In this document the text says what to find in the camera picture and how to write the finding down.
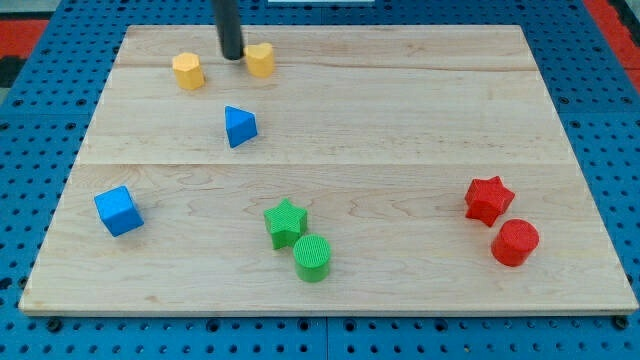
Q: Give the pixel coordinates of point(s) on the light wooden board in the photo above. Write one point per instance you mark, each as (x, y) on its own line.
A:
(377, 131)

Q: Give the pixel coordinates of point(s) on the green star block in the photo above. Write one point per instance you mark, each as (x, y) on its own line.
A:
(285, 223)

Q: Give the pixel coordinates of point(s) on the yellow hexagon block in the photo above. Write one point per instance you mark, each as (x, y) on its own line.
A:
(187, 70)

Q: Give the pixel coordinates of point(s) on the red star block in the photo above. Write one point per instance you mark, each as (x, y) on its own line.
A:
(487, 200)

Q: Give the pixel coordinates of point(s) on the blue cube block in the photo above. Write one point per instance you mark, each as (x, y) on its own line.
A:
(117, 211)

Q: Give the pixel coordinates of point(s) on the green cylinder block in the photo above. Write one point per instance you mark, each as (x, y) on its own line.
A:
(312, 254)

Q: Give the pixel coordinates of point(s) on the red cylinder block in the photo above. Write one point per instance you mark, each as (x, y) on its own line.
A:
(514, 243)

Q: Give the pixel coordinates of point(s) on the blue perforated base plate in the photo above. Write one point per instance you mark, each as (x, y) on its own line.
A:
(47, 111)

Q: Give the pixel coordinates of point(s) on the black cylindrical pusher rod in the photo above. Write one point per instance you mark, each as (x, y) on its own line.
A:
(228, 24)

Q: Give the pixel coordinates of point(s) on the blue triangle block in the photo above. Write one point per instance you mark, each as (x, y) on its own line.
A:
(240, 126)

